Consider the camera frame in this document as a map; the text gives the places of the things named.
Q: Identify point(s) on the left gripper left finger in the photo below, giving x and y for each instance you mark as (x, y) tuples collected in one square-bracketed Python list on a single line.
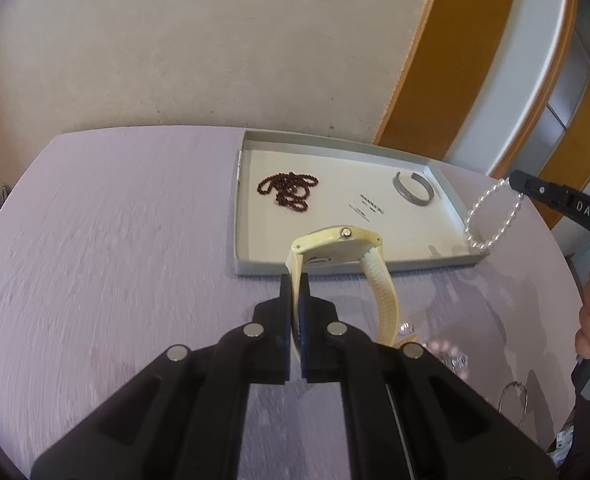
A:
[(183, 415)]

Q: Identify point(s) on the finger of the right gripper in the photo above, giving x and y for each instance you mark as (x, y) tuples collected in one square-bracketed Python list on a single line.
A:
[(571, 203)]

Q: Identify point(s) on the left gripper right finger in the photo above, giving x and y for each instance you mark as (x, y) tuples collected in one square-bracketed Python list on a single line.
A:
[(407, 416)]

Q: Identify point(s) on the small silver stud earring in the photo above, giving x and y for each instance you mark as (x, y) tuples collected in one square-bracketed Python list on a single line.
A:
[(406, 330)]

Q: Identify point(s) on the thin silver bangle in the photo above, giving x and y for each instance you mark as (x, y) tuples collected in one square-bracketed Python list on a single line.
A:
[(514, 402)]

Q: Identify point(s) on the cream yellow wristwatch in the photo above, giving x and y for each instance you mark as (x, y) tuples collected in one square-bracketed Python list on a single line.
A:
[(344, 254)]

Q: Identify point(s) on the grey cardboard tray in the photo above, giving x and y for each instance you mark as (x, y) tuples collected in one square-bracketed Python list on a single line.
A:
[(403, 197)]

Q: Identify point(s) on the wooden frame glass door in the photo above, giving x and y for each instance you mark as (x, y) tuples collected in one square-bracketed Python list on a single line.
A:
[(554, 138)]

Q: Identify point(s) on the orange wooden wall panel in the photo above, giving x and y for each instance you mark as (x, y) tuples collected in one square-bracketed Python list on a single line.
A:
[(450, 56)]

